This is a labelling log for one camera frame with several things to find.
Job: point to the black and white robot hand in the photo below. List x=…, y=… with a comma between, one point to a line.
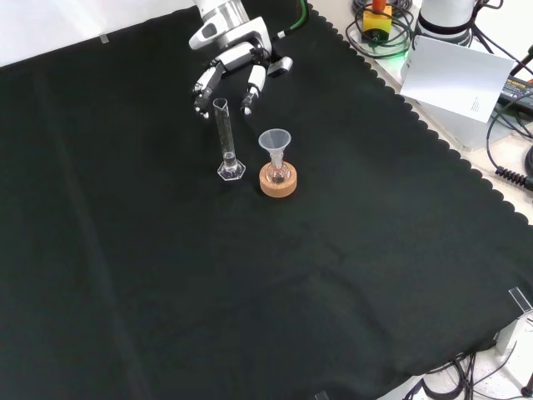
x=237, y=56

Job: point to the clear glass graduated cylinder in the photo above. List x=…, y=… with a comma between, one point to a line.
x=226, y=137

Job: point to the clear plastic funnel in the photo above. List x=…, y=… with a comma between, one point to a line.
x=274, y=141

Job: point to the round-bottom glass flask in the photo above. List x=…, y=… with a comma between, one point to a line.
x=278, y=173

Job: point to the clear cloth clip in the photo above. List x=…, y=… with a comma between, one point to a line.
x=321, y=396
x=104, y=39
x=520, y=298

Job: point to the yellow stop button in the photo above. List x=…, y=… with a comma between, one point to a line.
x=377, y=21

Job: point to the black bench cloth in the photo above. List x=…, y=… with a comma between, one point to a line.
x=208, y=271

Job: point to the black power adapter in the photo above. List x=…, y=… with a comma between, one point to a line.
x=518, y=89

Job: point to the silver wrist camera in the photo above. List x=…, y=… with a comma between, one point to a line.
x=281, y=66

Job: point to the grey metal bracket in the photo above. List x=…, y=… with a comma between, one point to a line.
x=514, y=333

